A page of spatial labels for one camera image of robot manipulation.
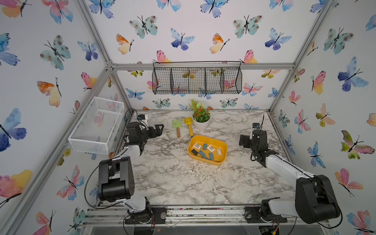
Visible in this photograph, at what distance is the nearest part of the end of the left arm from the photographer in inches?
28.1

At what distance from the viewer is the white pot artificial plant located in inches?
38.6

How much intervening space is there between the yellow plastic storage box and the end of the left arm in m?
0.23

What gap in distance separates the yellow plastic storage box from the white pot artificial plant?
0.28ft

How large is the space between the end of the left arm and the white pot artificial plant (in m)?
0.27

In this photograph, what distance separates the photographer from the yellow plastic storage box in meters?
0.94
